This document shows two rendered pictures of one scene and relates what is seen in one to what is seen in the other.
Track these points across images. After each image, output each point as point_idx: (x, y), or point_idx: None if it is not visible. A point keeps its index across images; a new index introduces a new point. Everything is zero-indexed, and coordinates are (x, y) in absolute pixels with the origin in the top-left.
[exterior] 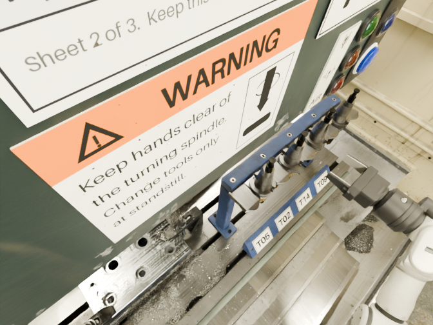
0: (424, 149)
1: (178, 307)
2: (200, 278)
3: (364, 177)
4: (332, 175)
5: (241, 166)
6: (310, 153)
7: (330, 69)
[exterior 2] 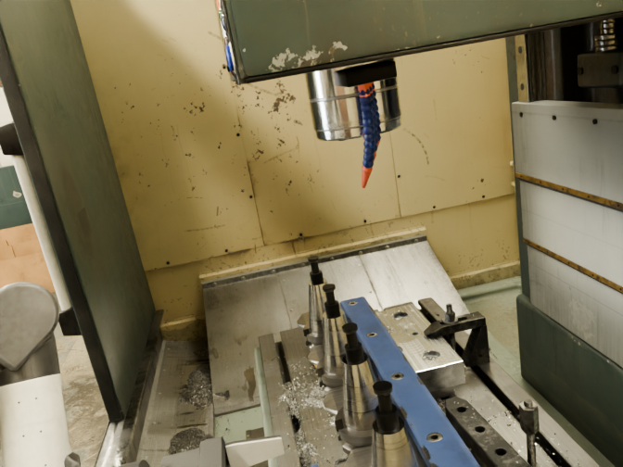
0: None
1: (300, 405)
2: (316, 429)
3: (213, 463)
4: (270, 436)
5: (369, 311)
6: (334, 401)
7: None
